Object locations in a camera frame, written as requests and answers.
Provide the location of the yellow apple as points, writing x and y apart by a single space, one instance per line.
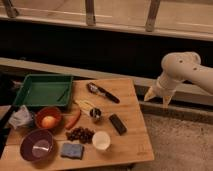
48 122

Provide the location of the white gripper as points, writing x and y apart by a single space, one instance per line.
164 87

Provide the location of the black rectangular block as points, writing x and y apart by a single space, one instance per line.
118 124

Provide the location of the blue sponge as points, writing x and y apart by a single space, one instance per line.
73 151

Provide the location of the purple bowl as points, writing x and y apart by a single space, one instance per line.
37 145

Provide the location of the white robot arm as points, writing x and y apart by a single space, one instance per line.
178 67

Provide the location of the small metal cup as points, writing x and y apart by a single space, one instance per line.
95 114

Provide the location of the green plastic tray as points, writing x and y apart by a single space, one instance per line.
41 90

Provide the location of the black handled metal spoon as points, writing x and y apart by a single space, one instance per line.
95 89

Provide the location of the red bowl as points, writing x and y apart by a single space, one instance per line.
48 111

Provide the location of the bunch of dark grapes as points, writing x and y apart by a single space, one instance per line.
83 135

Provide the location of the white plastic cup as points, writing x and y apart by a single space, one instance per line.
101 140

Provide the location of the wooden table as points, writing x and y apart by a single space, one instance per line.
131 147

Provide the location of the crumpled grey cloth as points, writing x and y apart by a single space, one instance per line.
21 118

